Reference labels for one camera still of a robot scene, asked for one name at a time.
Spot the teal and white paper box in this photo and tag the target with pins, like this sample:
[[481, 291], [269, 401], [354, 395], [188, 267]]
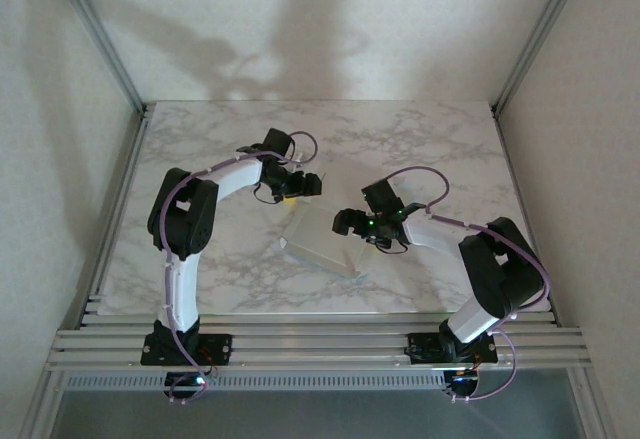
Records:
[[315, 239]]

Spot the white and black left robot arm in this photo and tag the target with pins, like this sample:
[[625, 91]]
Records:
[[180, 289]]

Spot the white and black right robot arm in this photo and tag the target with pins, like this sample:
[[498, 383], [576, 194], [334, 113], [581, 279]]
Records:
[[470, 320]]

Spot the black control board with LED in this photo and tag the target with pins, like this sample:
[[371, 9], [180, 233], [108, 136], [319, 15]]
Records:
[[180, 381], [462, 380]]

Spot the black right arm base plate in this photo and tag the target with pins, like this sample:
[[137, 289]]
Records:
[[420, 349]]

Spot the aluminium frame cross rails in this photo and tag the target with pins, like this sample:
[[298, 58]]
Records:
[[320, 344]]

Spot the aluminium side rail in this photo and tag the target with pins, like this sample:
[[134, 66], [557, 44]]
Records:
[[517, 184], [116, 209]]

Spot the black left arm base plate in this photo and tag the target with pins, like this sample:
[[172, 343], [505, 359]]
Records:
[[220, 346]]

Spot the aluminium upright post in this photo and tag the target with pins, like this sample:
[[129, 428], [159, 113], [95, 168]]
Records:
[[100, 34], [539, 34]]

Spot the aluminium frame leg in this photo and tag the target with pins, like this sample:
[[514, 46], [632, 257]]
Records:
[[595, 409], [37, 409]]

